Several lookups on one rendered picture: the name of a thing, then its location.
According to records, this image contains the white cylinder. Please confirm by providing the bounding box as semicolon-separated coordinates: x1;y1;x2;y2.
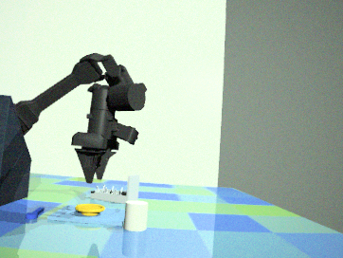
124;200;148;231

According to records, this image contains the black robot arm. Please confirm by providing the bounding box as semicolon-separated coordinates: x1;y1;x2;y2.
14;53;147;145

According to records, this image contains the grey dish rack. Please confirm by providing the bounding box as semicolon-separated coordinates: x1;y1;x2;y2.
90;175;139;204

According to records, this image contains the yellow plate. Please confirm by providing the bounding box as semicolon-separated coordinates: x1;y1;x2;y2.
75;204;105;216

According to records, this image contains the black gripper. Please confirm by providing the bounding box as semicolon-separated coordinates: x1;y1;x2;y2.
71;109;119;184

